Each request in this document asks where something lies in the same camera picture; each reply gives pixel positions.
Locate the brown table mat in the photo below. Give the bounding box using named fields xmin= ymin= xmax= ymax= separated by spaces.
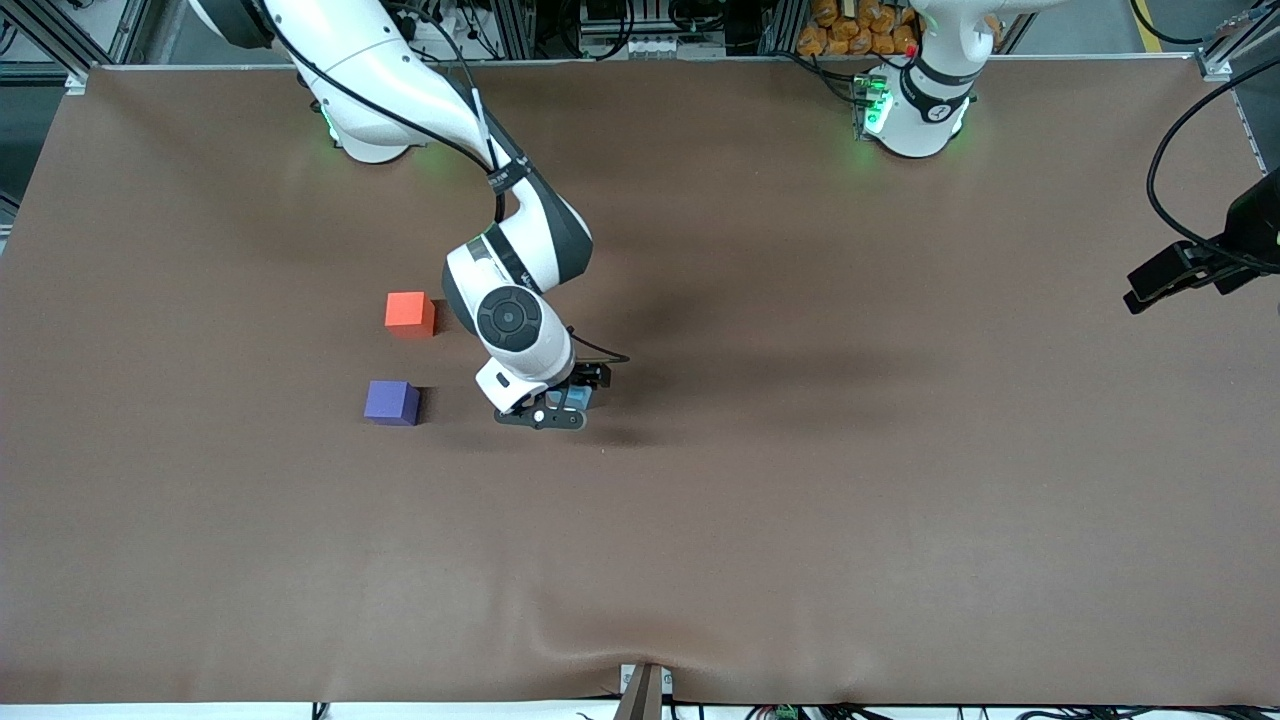
xmin=0 ymin=58 xmax=1280 ymax=706

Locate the aluminium frame rail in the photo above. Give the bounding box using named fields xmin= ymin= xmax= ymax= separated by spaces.
xmin=1200 ymin=0 xmax=1280 ymax=176

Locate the brown camera mount post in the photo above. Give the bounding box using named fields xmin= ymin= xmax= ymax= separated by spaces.
xmin=618 ymin=660 xmax=675 ymax=720

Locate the purple foam block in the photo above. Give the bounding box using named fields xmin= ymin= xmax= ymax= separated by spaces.
xmin=364 ymin=380 xmax=422 ymax=427

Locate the orange packets pile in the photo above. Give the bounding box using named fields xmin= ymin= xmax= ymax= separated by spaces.
xmin=797 ymin=0 xmax=923 ymax=58

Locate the white power strip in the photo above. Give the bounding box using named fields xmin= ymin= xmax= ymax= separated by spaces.
xmin=578 ymin=35 xmax=683 ymax=59

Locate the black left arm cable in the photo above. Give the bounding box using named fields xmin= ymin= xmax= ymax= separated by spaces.
xmin=1146 ymin=82 xmax=1280 ymax=273

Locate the orange foam block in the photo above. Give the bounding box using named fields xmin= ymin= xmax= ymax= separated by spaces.
xmin=385 ymin=292 xmax=437 ymax=340

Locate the aluminium frame post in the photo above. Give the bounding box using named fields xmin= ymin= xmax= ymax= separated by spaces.
xmin=60 ymin=0 xmax=186 ymax=71

